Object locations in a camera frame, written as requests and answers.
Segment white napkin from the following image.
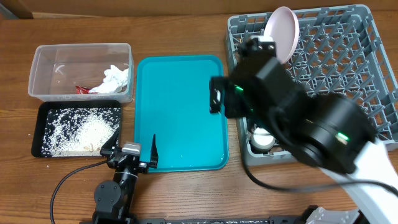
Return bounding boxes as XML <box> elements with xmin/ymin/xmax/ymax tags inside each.
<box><xmin>89</xmin><ymin>65</ymin><xmax>129</xmax><ymax>93</ymax></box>

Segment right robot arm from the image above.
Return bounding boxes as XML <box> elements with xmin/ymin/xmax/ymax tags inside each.
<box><xmin>210</xmin><ymin>57</ymin><xmax>397</xmax><ymax>223</ymax></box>

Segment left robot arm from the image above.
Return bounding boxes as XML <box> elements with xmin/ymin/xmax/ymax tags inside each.
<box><xmin>49</xmin><ymin>129</ymin><xmax>159</xmax><ymax>224</ymax></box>

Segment black tray bin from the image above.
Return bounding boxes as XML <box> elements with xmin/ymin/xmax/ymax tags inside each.
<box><xmin>31</xmin><ymin>100</ymin><xmax>122</xmax><ymax>157</ymax></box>

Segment teal plastic tray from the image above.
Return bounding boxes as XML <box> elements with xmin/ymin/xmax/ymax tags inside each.
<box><xmin>134</xmin><ymin>55</ymin><xmax>229</xmax><ymax>173</ymax></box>

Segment large white plate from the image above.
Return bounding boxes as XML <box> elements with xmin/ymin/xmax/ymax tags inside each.
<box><xmin>264</xmin><ymin>6</ymin><xmax>299</xmax><ymax>63</ymax></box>

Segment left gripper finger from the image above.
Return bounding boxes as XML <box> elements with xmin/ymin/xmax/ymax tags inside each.
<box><xmin>149</xmin><ymin>135</ymin><xmax>159</xmax><ymax>168</ymax></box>
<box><xmin>99</xmin><ymin>128</ymin><xmax>120</xmax><ymax>156</ymax></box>

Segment red sauce packet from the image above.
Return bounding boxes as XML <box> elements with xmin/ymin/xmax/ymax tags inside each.
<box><xmin>76</xmin><ymin>86</ymin><xmax>91</xmax><ymax>94</ymax></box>

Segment rice grains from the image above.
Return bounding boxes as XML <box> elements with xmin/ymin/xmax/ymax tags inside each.
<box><xmin>40</xmin><ymin>107</ymin><xmax>121</xmax><ymax>157</ymax></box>

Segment clear plastic bin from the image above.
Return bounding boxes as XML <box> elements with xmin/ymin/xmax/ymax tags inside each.
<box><xmin>27</xmin><ymin>43</ymin><xmax>134</xmax><ymax>103</ymax></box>

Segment white cup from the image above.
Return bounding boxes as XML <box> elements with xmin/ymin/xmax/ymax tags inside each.
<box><xmin>250</xmin><ymin>128</ymin><xmax>275</xmax><ymax>154</ymax></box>

